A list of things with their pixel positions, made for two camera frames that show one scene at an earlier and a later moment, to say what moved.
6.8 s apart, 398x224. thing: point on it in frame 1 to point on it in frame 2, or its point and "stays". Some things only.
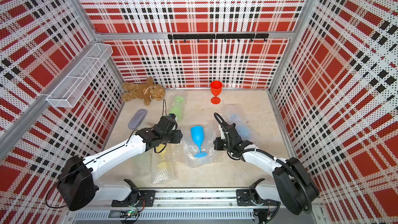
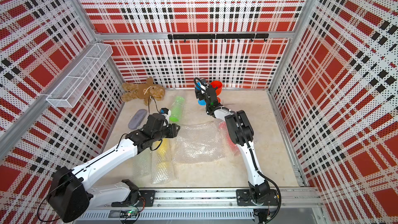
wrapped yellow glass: x=163 y=170 stays
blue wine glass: x=198 y=134 to x=201 y=102
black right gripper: x=217 y=143 to x=199 y=94
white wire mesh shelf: x=68 y=92 stays
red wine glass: x=216 y=87 stays
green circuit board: x=131 y=213 stays
